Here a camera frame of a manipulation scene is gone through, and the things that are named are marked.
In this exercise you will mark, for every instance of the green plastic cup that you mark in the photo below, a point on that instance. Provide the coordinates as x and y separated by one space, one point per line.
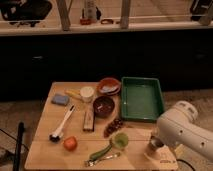
120 140

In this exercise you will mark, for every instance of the dark metal cup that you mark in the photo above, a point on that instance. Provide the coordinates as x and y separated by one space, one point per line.
154 145

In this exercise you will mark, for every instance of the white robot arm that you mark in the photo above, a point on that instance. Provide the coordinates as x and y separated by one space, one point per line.
176 126

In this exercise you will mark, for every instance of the green plastic tray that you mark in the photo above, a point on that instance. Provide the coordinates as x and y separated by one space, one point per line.
141 99

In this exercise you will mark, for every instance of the orange bowl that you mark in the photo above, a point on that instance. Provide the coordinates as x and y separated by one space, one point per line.
108 86

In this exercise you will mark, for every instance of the dark red bowl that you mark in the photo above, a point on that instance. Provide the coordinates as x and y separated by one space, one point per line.
103 106

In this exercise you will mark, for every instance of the white cup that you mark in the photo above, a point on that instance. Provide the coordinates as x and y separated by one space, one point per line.
87 93

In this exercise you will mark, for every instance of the wooden block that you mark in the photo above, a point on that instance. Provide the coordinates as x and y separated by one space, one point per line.
89 120

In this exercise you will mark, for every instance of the dark red grapes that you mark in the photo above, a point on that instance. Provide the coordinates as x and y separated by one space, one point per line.
112 127

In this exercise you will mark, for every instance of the blue sponge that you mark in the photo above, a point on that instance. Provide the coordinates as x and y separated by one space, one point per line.
60 99

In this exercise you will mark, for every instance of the green pepper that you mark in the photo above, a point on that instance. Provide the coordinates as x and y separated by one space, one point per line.
100 153

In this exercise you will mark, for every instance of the orange tomato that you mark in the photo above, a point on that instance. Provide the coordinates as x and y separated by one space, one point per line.
70 143

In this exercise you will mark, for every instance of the white dish brush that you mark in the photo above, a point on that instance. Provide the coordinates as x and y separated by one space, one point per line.
56 135

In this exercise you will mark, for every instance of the white bottle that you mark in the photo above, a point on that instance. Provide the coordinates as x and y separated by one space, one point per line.
91 11

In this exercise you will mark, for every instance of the black pole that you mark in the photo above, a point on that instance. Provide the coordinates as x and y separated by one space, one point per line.
16 161

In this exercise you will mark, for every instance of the black office chair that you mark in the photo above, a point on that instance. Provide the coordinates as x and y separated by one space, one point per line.
30 12

